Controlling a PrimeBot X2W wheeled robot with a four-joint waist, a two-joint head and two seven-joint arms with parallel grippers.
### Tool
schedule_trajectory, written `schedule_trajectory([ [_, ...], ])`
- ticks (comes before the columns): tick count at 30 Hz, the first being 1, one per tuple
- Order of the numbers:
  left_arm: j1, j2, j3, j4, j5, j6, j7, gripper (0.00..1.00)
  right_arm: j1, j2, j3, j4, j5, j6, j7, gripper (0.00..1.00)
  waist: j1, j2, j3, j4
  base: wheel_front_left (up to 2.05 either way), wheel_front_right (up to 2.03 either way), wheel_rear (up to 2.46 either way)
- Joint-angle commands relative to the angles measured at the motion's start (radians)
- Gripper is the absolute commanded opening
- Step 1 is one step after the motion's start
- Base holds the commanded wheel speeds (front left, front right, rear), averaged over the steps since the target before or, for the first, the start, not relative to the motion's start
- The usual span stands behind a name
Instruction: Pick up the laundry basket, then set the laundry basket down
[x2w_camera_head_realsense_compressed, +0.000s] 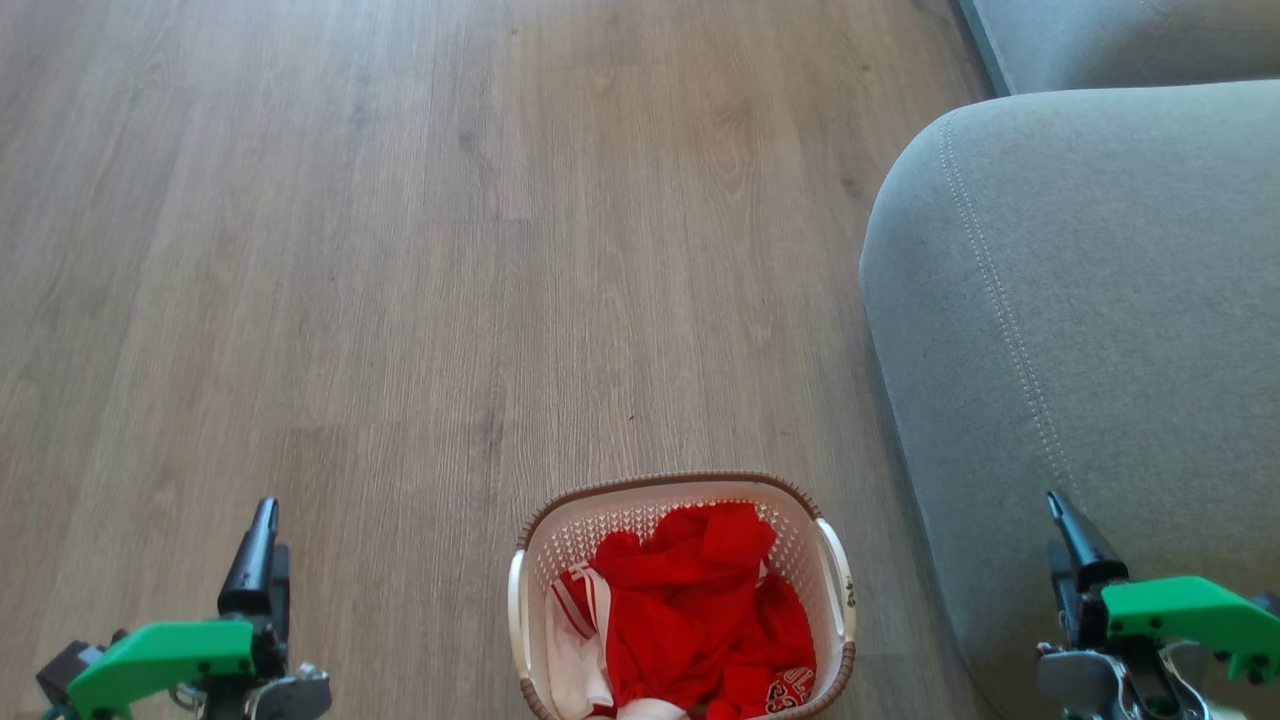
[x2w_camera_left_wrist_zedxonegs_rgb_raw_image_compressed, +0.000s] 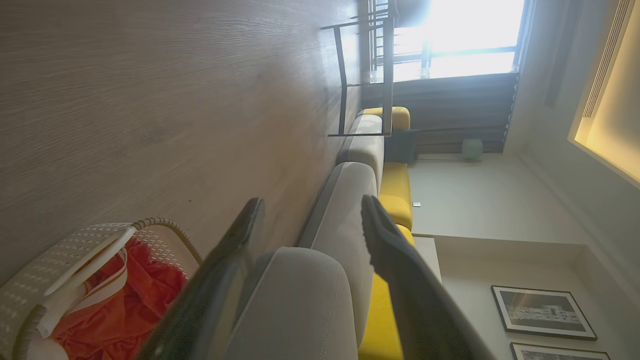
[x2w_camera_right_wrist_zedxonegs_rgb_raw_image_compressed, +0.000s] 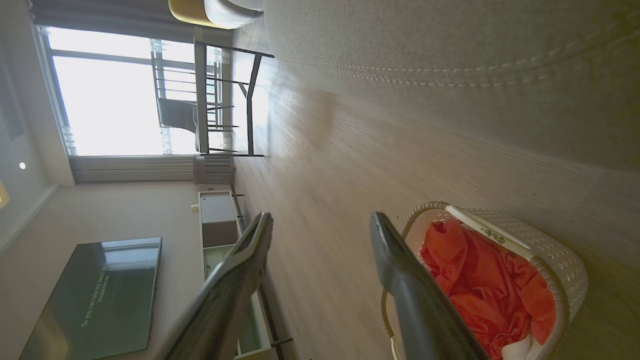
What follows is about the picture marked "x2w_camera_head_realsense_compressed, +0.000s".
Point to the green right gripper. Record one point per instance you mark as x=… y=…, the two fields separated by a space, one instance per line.
x=1180 y=610

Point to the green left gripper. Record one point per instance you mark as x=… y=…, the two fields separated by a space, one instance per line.
x=160 y=655

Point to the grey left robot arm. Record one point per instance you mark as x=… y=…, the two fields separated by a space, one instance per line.
x=295 y=692

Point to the white plastic laundry basket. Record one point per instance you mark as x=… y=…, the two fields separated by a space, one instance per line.
x=640 y=505

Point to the white garment with red stripes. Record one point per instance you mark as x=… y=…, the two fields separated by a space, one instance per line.
x=570 y=660

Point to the grey fabric sofa seat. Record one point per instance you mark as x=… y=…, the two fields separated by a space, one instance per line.
x=1120 y=40

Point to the dark grey wrist camera box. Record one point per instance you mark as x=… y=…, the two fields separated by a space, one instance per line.
x=65 y=670

